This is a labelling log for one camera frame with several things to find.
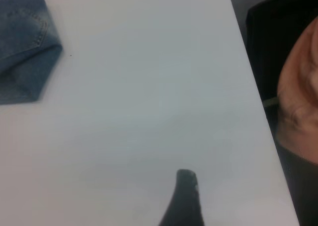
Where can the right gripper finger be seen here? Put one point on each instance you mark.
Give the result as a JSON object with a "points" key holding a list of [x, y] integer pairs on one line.
{"points": [[185, 201]]}

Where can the blue denim pants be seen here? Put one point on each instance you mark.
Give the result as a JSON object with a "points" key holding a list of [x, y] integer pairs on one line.
{"points": [[24, 49]]}

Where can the person's bare forearm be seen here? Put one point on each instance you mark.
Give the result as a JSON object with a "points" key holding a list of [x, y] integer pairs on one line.
{"points": [[298, 87]]}

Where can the person's dark grey trousers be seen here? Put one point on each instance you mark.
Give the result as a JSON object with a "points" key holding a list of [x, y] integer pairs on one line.
{"points": [[305, 191]]}

